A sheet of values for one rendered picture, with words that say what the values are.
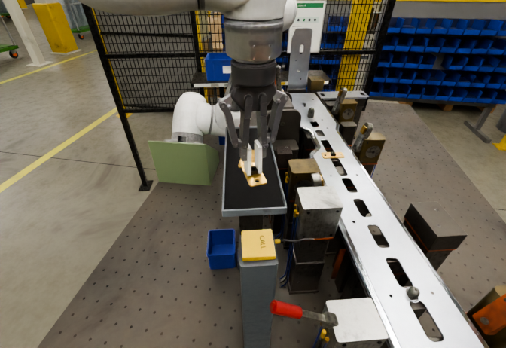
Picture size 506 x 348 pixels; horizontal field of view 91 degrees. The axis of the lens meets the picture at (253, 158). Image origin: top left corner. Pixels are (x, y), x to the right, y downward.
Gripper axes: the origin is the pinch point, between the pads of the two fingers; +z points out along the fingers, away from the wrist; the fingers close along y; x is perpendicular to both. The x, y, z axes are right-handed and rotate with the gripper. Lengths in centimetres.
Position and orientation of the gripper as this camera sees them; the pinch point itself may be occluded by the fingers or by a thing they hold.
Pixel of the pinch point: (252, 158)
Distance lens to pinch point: 52.9
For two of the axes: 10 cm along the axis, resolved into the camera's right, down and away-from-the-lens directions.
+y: 9.5, -1.7, 2.4
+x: -3.0, -5.6, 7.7
